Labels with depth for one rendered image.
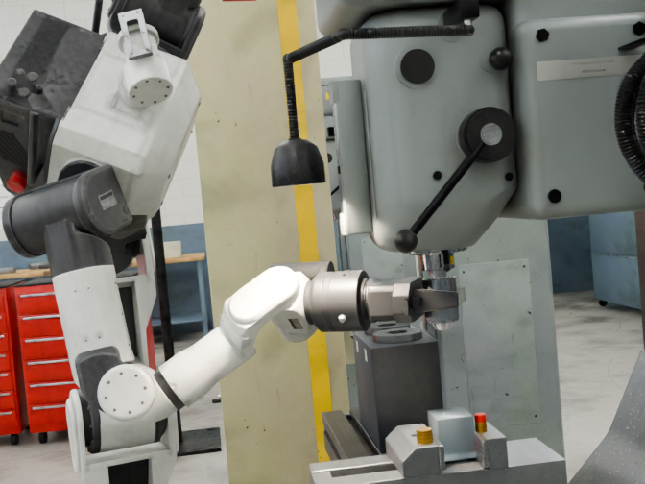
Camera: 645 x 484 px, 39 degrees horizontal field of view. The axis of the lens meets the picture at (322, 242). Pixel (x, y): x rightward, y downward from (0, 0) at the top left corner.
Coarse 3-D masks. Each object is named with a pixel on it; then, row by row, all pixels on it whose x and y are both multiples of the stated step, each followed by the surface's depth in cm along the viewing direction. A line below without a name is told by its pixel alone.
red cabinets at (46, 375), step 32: (0, 288) 565; (32, 288) 563; (0, 320) 565; (32, 320) 563; (0, 352) 567; (32, 352) 564; (64, 352) 563; (0, 384) 567; (32, 384) 565; (64, 384) 564; (0, 416) 568; (32, 416) 566; (64, 416) 566
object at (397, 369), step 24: (360, 336) 172; (384, 336) 161; (408, 336) 160; (360, 360) 172; (384, 360) 158; (408, 360) 159; (432, 360) 159; (360, 384) 175; (384, 384) 159; (408, 384) 159; (432, 384) 160; (360, 408) 178; (384, 408) 159; (408, 408) 159; (432, 408) 160; (384, 432) 159
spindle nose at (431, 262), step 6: (420, 258) 128; (426, 258) 126; (432, 258) 126; (438, 258) 126; (420, 264) 128; (426, 264) 127; (432, 264) 126; (438, 264) 126; (450, 264) 126; (426, 270) 127; (432, 270) 126; (438, 270) 126
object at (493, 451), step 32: (480, 448) 125; (512, 448) 133; (544, 448) 131; (320, 480) 125; (352, 480) 124; (384, 480) 123; (416, 480) 123; (448, 480) 124; (480, 480) 124; (512, 480) 125; (544, 480) 125
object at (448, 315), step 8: (424, 288) 127; (432, 288) 126; (440, 288) 126; (448, 288) 126; (456, 288) 128; (432, 312) 127; (440, 312) 126; (448, 312) 126; (456, 312) 127; (432, 320) 127; (440, 320) 126; (448, 320) 126; (456, 320) 127
